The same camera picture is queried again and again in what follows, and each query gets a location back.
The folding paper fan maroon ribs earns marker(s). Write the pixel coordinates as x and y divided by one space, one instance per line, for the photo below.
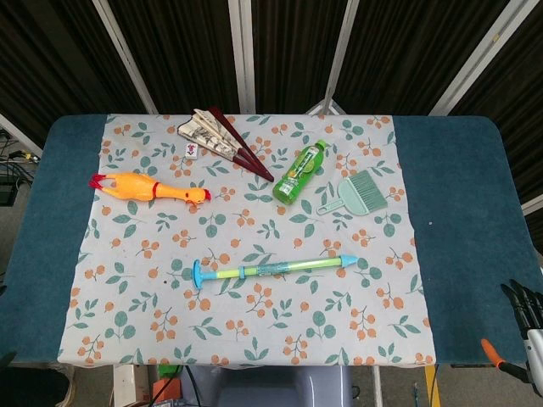
212 135

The yellow rubber chicken toy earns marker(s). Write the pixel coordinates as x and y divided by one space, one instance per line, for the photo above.
140 188

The blue felt table cover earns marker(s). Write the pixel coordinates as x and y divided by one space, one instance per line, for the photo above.
462 212

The white table leg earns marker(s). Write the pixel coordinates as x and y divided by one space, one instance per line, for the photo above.
125 386

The white partition frame post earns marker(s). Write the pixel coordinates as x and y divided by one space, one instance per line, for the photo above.
477 57
342 42
244 55
126 55

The blue green water gun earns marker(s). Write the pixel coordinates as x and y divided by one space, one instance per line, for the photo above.
254 271

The white mahjong tile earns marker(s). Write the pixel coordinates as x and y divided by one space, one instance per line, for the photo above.
192 151

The mint green hand brush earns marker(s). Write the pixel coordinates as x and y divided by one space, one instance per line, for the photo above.
354 197

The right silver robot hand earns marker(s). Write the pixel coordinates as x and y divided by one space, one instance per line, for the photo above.
532 309

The floral print tablecloth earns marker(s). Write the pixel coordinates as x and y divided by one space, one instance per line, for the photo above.
237 322

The green drink bottle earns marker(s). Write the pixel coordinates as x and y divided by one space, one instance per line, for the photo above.
297 174

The grey robot torso base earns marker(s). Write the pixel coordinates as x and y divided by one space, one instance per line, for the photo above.
284 388

